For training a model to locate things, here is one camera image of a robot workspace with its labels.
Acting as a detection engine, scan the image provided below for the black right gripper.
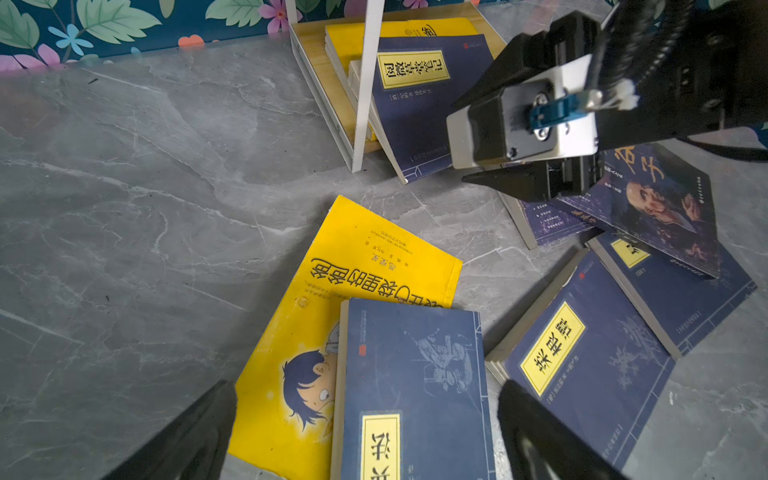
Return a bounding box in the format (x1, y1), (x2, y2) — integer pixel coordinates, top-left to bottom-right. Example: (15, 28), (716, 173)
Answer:
(452, 1), (767, 201)

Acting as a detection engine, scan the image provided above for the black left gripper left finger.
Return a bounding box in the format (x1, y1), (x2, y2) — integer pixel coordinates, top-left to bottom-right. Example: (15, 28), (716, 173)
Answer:
(105, 380), (237, 480)

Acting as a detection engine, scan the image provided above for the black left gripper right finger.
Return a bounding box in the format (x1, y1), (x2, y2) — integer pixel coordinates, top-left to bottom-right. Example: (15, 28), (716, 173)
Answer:
(498, 380), (624, 479)

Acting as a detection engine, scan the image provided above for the navy book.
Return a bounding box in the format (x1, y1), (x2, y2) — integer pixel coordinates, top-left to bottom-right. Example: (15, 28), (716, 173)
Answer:
(330, 298), (496, 479)
(587, 232), (757, 360)
(485, 249), (676, 469)
(372, 34), (493, 184)

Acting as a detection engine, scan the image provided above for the navy book front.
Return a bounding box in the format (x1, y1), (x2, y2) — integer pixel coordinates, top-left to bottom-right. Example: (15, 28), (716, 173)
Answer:
(372, 34), (493, 184)

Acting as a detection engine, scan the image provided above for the purple book underneath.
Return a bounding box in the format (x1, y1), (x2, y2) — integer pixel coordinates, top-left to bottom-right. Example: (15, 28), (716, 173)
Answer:
(499, 193), (595, 250)

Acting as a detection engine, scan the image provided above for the yellow cartoon book on table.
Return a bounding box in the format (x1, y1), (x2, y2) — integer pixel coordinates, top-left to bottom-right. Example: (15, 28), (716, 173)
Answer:
(228, 196), (462, 479)

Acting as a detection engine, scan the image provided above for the purple portrait book top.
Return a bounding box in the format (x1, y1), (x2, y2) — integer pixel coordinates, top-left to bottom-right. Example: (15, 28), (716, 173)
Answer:
(551, 143), (720, 278)

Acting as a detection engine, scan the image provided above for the wooden white frame shelf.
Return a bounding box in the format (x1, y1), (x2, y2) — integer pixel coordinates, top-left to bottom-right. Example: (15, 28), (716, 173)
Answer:
(285, 0), (506, 173)

